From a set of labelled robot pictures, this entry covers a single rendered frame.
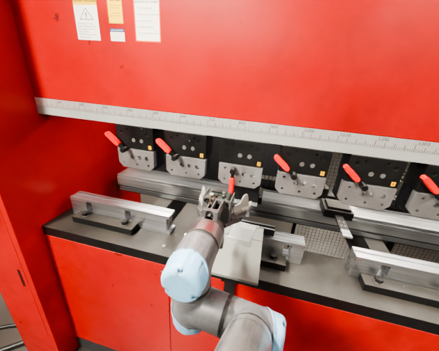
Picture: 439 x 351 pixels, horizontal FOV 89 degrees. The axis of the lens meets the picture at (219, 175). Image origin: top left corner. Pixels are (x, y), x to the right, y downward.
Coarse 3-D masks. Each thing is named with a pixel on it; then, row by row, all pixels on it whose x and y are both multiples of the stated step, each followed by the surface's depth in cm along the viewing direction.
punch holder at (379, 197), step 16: (352, 160) 67; (368, 160) 65; (384, 160) 64; (400, 160) 64; (368, 176) 67; (384, 176) 66; (400, 176) 65; (336, 192) 75; (352, 192) 70; (368, 192) 69; (384, 192) 68; (384, 208) 69
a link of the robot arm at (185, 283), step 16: (192, 240) 41; (208, 240) 42; (176, 256) 38; (192, 256) 37; (208, 256) 39; (176, 272) 35; (192, 272) 35; (208, 272) 38; (176, 288) 36; (192, 288) 35; (208, 288) 41
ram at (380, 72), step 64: (64, 0) 69; (128, 0) 65; (192, 0) 61; (256, 0) 58; (320, 0) 55; (384, 0) 52; (64, 64) 77; (128, 64) 72; (192, 64) 67; (256, 64) 63; (320, 64) 60; (384, 64) 56; (192, 128) 75; (320, 128) 66; (384, 128) 62
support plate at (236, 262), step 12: (228, 228) 84; (252, 240) 79; (228, 252) 73; (240, 252) 73; (252, 252) 74; (216, 264) 68; (228, 264) 68; (240, 264) 68; (252, 264) 69; (228, 276) 64; (240, 276) 64; (252, 276) 64
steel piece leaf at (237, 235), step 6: (234, 228) 84; (240, 228) 84; (246, 228) 85; (234, 234) 81; (240, 234) 81; (246, 234) 82; (252, 234) 82; (228, 240) 78; (234, 240) 77; (240, 240) 76; (246, 240) 78; (246, 246) 76
